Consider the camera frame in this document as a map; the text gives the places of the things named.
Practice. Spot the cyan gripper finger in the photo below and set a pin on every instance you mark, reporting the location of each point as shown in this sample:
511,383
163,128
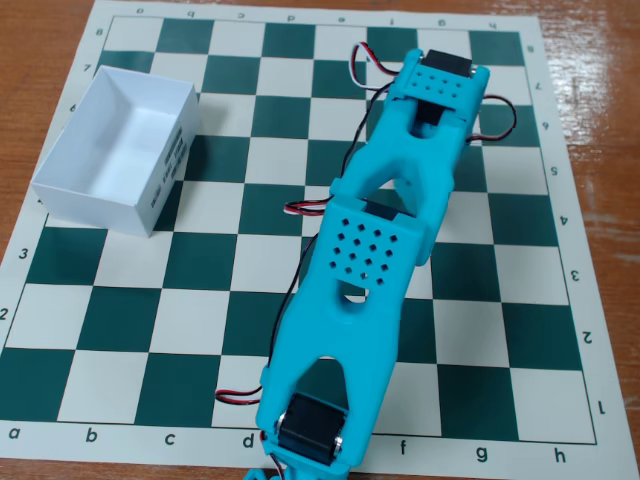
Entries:
406,192

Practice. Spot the cyan robot arm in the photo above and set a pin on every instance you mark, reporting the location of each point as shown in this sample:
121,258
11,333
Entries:
360,310

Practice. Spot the white cardboard box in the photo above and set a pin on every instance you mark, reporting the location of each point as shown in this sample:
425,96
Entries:
125,145

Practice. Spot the green and cream chessboard mat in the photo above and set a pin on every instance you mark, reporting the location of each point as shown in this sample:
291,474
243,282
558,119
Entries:
150,325

